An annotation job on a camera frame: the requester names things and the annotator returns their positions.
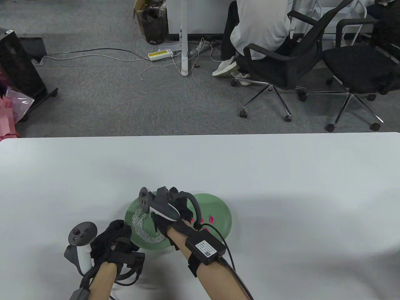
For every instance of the person's right forearm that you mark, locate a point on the person's right forearm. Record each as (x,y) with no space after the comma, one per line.
(218,281)

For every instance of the grey and white controller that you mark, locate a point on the grey and white controller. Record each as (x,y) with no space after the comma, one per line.
(82,232)
(164,206)

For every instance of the yellow power strip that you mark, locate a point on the yellow power strip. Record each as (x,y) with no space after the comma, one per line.
(160,55)

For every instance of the black mesh office chair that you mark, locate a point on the black mesh office chair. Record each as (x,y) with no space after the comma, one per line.
(359,65)
(275,75)

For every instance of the white power strip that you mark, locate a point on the white power strip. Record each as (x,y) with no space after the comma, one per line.
(200,48)

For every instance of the black sensor box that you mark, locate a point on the black sensor box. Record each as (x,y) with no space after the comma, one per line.
(204,247)
(79,294)

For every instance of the plain green plate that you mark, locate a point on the plain green plate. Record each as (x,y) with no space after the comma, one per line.
(218,206)

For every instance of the black rolling cabinet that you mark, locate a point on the black rolling cabinet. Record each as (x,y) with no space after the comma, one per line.
(18,62)

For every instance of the person's left hand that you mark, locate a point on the person's left hand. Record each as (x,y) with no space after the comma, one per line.
(115,234)

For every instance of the black floor box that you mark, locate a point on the black floor box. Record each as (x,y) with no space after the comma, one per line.
(34,48)

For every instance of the white metal rack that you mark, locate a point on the white metal rack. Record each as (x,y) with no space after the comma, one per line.
(364,9)

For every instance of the pink gift bag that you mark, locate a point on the pink gift bag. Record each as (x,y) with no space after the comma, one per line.
(6,122)

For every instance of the clear pink wrapped bag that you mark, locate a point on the clear pink wrapped bag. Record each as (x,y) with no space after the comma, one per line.
(20,103)

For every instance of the black bag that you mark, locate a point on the black bag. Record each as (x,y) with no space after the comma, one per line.
(386,28)

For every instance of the person's left forearm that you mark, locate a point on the person's left forearm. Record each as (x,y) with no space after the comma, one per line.
(104,279)

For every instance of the cardboard box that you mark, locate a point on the cardboard box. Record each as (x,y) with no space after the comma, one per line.
(137,15)

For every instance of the person's right hand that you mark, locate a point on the person's right hand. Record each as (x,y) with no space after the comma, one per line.
(182,206)

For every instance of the black trash bin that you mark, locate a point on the black trash bin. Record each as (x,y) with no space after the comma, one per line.
(154,28)

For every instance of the white desk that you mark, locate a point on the white desk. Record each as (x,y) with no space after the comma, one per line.
(203,15)

